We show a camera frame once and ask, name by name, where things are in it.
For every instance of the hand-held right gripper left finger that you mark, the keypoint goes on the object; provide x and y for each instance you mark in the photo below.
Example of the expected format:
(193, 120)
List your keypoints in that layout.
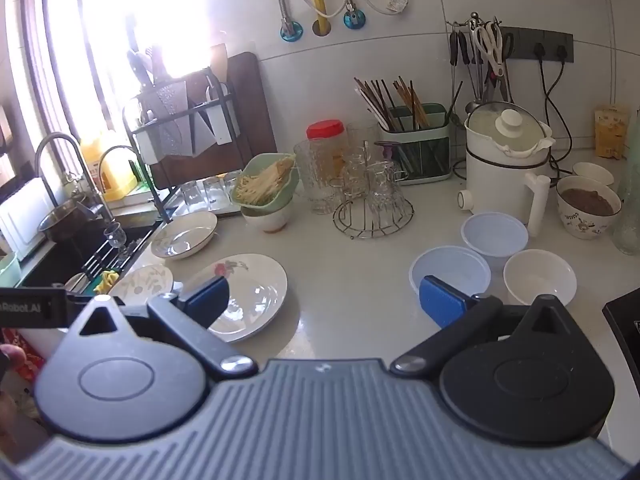
(207, 297)

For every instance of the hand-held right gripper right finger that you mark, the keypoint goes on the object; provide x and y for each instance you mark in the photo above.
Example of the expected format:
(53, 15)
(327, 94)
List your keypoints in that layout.
(440, 302)

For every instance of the large translucent plastic bowl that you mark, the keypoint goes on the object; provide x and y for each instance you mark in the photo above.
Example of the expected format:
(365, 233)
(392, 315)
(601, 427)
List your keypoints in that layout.
(450, 267)

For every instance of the large floral white plate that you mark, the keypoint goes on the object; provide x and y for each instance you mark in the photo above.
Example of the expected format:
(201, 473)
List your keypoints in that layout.
(255, 295)

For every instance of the deep white plate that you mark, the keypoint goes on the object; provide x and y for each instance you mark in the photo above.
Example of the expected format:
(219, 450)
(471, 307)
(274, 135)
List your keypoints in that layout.
(185, 237)

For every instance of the leaf pattern white plate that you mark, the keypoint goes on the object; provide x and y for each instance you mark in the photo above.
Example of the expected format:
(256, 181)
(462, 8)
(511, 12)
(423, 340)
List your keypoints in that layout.
(145, 282)

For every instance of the plain white ceramic bowl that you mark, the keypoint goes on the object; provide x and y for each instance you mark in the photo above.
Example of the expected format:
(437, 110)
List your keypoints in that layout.
(540, 275)

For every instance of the person's left hand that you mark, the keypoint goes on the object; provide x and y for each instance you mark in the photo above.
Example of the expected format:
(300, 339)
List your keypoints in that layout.
(14, 354)

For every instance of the black kitchen sink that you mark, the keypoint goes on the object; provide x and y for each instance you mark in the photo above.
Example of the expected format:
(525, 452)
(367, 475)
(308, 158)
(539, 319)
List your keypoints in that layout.
(60, 260)

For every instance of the yellow cloth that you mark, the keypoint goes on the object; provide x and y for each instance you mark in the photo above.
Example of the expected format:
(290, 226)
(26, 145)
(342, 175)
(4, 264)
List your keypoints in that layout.
(107, 281)

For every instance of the glass holding tray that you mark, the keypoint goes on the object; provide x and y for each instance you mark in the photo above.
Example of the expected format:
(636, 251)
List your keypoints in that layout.
(220, 211)

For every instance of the small translucent plastic bowl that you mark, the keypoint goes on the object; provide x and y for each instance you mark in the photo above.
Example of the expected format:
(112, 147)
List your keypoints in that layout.
(495, 235)

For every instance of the black sink drain rack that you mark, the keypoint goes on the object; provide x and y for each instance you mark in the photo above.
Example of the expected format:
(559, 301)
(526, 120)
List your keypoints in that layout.
(107, 260)

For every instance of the white plastic board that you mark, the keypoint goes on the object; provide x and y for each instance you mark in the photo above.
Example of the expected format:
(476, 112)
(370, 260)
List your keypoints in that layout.
(25, 215)

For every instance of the steel pot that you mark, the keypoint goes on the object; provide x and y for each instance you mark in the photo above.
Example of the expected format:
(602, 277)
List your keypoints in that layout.
(65, 220)

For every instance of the white bowl under colander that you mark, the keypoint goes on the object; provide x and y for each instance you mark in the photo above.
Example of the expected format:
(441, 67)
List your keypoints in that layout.
(267, 217)

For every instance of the small drinking glass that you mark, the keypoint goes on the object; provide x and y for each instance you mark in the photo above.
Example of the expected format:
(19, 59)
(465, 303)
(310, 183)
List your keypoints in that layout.
(191, 194)
(212, 192)
(232, 180)

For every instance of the green plastic colander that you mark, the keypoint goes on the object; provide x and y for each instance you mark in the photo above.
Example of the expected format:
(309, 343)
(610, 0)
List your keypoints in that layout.
(250, 199)

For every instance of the small stemmed glass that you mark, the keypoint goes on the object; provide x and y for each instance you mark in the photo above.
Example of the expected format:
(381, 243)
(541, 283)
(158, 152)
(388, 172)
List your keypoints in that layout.
(115, 234)

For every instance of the white electric cooking pot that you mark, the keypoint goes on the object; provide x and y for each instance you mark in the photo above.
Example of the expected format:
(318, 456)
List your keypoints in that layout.
(495, 185)

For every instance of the pile of pale noodles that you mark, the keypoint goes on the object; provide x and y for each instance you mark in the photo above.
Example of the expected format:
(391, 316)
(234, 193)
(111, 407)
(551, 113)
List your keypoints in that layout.
(262, 180)

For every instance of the cluster of clear glass mugs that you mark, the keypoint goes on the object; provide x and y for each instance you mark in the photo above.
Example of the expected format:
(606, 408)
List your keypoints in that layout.
(375, 185)

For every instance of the green chopstick holder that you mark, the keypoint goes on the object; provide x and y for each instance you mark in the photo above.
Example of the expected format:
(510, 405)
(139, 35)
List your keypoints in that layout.
(425, 155)

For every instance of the yellow detergent bottle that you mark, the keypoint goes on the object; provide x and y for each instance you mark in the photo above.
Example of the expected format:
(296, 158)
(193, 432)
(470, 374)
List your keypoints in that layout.
(107, 170)

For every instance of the tall textured glass tumbler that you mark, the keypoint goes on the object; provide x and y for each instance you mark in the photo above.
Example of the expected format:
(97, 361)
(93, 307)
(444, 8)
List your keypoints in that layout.
(315, 180)

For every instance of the purple lid cup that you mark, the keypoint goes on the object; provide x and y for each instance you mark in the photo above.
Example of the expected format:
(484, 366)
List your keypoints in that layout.
(387, 149)

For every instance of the tall steel faucet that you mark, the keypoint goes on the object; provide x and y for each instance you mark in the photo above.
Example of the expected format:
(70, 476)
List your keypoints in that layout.
(50, 142)

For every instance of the small steel faucet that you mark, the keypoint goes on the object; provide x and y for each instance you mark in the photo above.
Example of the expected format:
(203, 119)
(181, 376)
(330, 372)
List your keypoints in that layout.
(112, 152)

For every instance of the floral bowl with brown contents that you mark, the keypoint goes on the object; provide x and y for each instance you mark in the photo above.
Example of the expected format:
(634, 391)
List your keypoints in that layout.
(587, 205)

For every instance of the patterned steel cleaver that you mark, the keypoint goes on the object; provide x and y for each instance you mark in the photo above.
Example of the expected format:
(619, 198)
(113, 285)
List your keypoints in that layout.
(170, 120)

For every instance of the tall clear glass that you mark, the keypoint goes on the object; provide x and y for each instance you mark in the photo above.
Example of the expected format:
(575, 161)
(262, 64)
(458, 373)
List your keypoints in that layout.
(362, 137)

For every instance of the black metal knife rack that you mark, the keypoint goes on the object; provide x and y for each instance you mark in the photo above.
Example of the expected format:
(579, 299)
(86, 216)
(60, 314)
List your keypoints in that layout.
(135, 130)

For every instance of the glass pot lid white knob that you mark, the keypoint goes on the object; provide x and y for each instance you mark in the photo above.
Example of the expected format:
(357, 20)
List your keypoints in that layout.
(505, 130)

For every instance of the black induction cooker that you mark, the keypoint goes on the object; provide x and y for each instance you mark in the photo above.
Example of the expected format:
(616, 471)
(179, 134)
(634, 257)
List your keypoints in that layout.
(625, 325)

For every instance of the dark wooden cutting board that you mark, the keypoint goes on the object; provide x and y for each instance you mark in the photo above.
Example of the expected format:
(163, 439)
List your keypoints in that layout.
(245, 105)

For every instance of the small white bowl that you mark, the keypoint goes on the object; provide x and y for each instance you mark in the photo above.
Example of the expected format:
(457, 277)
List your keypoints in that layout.
(592, 174)

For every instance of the red lid plastic jar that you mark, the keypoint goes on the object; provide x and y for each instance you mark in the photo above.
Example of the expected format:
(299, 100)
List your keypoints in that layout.
(325, 130)

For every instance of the bundle of chopsticks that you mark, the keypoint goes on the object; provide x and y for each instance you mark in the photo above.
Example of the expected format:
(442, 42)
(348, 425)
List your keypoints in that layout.
(385, 100)

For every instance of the textured glass pitcher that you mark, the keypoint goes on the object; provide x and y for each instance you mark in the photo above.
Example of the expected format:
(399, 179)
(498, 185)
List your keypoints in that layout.
(630, 210)

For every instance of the metal utensil hanging stand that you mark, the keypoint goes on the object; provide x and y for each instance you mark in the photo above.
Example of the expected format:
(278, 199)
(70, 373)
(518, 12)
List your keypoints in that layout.
(472, 27)

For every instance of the window frame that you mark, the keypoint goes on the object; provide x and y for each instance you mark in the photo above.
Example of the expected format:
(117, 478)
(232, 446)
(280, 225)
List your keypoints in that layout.
(35, 60)

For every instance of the black wall power strip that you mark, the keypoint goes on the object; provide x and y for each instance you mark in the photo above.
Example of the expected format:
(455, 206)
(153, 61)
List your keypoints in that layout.
(545, 42)

